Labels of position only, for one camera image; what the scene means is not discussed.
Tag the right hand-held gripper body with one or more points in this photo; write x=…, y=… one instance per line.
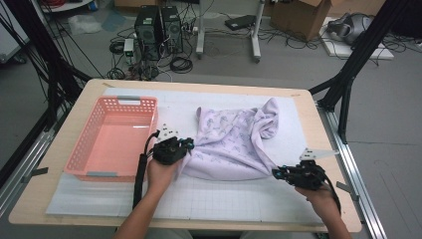
x=305, y=176

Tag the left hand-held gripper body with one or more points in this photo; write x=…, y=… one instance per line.
x=169, y=152

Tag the lilac printed cloth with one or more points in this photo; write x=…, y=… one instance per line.
x=229, y=142

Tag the pink plastic basket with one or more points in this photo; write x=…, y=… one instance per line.
x=116, y=146

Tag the person's left hand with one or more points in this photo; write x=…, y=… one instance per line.
x=161, y=176

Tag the person's right hand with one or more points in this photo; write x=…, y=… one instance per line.
x=316, y=199

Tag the white grid mat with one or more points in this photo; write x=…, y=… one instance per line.
x=215, y=199

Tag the white metal stand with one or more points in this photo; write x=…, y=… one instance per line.
x=200, y=40

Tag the small white power box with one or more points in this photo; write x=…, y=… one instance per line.
x=128, y=46

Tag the black computer tower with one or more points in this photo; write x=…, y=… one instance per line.
x=172, y=30
x=147, y=33

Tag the white foam board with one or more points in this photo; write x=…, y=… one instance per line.
x=345, y=51

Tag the black flat device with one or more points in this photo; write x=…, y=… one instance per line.
x=240, y=22

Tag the teal sheet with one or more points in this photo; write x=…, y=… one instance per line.
x=113, y=21

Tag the clear plastic bag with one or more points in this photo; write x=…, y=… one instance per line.
x=84, y=24

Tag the open cardboard box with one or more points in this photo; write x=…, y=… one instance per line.
x=298, y=16

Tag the grey rounded device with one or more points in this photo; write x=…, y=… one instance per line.
x=351, y=28

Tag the white round table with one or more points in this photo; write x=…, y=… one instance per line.
x=73, y=6

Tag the white cabinet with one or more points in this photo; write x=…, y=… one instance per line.
x=10, y=43

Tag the grey rail bracket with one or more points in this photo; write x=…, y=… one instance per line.
x=40, y=172
x=350, y=192

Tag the aluminium rail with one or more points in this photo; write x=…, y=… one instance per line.
x=33, y=149
x=368, y=212

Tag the black frame stand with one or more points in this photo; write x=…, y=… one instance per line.
x=56, y=76
x=345, y=79

